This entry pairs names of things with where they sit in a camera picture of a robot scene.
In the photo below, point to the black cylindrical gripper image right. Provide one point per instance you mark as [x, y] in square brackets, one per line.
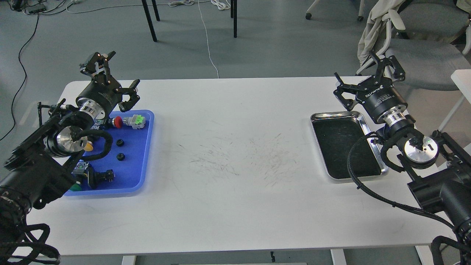
[379, 100]

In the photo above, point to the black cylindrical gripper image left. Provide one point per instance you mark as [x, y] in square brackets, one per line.
[101, 95]

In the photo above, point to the small black gear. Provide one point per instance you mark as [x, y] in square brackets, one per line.
[120, 142]
[120, 156]

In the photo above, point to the silver metal tray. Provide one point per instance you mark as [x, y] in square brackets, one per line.
[336, 133]

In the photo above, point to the blue plastic tray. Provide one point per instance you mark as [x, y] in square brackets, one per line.
[130, 174]

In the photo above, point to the black table leg left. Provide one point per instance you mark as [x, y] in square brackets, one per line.
[149, 19]

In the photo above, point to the black table leg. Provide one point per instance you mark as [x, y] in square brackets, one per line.
[233, 15]
[149, 19]

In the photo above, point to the beige jacket on chair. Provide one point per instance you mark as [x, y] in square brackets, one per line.
[373, 26]

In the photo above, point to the grey office chair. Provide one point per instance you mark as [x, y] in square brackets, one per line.
[420, 34]

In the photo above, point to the black table leg right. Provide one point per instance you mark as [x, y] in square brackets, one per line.
[233, 15]

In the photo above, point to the red push button switch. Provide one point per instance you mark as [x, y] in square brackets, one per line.
[115, 122]

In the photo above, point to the green grey switch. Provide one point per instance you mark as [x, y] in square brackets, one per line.
[136, 121]

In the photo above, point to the yellow push button switch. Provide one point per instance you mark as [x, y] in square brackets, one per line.
[88, 146]

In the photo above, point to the green push button switch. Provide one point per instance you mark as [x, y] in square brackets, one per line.
[81, 173]

